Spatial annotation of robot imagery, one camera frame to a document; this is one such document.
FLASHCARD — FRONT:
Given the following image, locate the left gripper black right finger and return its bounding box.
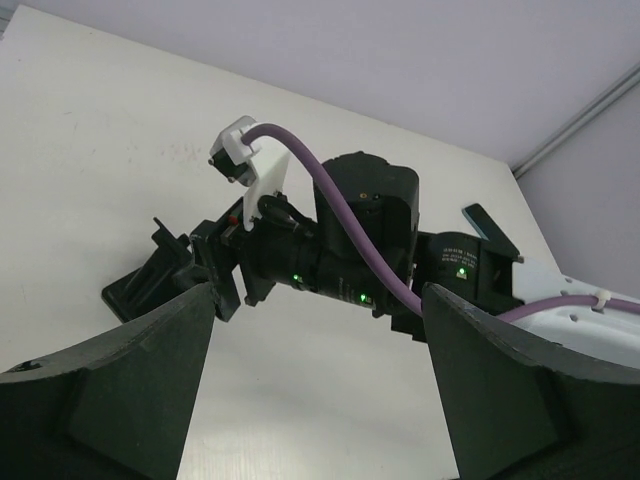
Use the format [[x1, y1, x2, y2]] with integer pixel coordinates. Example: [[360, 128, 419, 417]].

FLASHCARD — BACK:
[[422, 283, 639, 479]]

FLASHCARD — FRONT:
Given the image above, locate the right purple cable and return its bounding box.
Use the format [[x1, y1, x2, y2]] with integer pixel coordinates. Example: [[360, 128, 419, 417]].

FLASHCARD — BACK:
[[242, 123, 640, 324]]

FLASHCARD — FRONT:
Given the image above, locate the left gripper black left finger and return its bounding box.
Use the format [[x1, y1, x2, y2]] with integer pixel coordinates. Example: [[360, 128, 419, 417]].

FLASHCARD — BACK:
[[1, 284, 214, 479]]

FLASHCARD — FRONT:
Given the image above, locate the black folding phone stand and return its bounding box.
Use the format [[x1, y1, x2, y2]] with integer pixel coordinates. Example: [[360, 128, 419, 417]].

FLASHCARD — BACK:
[[101, 217, 192, 324]]

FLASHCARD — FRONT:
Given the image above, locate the right aluminium frame post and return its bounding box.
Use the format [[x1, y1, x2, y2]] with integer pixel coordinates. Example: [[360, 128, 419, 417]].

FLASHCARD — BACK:
[[511, 63, 639, 179]]

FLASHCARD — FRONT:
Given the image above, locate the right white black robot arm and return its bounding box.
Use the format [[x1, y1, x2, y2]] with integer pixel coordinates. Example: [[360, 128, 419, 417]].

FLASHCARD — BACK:
[[190, 147, 639, 368]]

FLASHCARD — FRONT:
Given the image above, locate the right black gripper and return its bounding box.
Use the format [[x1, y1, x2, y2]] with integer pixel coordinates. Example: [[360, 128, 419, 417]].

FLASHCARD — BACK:
[[188, 198, 275, 322]]

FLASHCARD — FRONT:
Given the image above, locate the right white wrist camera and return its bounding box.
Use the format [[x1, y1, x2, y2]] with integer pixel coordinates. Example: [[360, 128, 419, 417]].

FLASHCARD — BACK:
[[209, 116, 292, 231]]

